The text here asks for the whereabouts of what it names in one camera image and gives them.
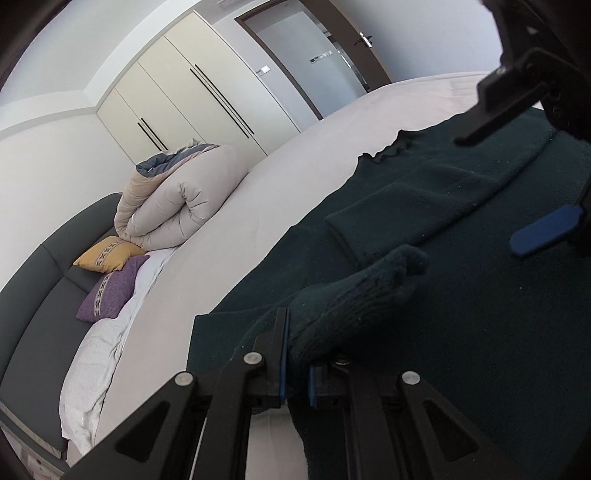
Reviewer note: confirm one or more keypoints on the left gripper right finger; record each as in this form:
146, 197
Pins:
394, 428

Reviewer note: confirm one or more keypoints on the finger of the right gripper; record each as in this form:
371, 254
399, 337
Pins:
547, 230

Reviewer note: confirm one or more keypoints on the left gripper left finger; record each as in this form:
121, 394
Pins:
196, 427

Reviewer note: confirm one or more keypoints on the dark green knit sweater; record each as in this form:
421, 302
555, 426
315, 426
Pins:
506, 339

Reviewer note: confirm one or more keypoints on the white crumpled pillow sheet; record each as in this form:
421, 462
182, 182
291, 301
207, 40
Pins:
90, 374

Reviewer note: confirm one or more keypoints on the purple patterned pillow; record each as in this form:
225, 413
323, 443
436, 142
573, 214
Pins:
111, 293

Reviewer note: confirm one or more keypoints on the white bed sheet mattress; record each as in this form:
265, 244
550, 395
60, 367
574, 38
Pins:
258, 193

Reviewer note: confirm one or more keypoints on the yellow patterned pillow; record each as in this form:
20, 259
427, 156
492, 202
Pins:
109, 255

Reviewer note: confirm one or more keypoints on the rolled beige duvet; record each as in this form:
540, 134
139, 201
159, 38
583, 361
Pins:
171, 195

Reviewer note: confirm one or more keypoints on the dark grey padded headboard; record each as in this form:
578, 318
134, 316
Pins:
40, 333

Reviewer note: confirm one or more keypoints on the cream wardrobe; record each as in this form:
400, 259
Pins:
191, 85

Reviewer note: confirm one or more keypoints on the door handle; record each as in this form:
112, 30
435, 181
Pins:
365, 40

